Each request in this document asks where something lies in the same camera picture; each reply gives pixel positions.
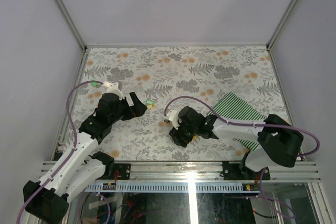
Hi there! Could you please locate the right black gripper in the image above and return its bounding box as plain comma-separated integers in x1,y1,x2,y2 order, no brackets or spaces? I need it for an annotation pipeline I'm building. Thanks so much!
170,118,198,148

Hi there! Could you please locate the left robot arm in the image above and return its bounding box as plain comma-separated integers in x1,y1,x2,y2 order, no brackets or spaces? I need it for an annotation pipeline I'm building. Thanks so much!
23,92,148,223

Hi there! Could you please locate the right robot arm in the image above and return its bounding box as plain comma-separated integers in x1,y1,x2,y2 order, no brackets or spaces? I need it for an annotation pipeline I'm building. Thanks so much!
164,106,303,180

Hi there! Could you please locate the yellow tag key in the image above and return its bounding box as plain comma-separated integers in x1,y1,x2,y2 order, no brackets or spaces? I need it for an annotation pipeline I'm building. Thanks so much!
146,104,155,110

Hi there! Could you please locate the light green tag key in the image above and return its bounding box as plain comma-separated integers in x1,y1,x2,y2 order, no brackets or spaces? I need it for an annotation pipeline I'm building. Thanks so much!
146,99,155,105

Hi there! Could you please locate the green striped cloth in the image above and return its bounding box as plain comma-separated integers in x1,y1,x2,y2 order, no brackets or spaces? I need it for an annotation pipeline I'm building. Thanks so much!
207,91,266,152

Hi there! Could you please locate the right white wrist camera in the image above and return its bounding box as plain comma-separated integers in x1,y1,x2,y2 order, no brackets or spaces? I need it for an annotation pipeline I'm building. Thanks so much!
164,110,180,130

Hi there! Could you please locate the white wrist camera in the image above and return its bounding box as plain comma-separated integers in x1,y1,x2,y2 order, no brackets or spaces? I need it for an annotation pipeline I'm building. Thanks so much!
164,110,180,130
103,81,125,100

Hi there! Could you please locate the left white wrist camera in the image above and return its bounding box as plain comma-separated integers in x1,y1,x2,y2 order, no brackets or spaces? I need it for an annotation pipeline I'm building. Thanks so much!
103,81,125,100

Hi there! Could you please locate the aluminium front rail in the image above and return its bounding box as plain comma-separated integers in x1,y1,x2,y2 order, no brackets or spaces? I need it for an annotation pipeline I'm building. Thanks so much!
39,159,322,183

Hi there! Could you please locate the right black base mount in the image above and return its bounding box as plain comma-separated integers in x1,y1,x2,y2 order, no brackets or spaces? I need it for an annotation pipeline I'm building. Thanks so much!
220,161,262,181

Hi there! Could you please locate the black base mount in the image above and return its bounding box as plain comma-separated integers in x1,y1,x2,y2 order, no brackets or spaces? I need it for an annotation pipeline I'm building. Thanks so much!
220,161,262,181
99,163,131,180

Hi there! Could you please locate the blue slotted cable duct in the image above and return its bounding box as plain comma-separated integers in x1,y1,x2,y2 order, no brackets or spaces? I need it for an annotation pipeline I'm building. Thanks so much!
85,182,244,193

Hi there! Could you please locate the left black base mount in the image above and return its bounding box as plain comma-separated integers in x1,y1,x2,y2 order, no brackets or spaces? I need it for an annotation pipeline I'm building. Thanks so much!
99,163,131,180

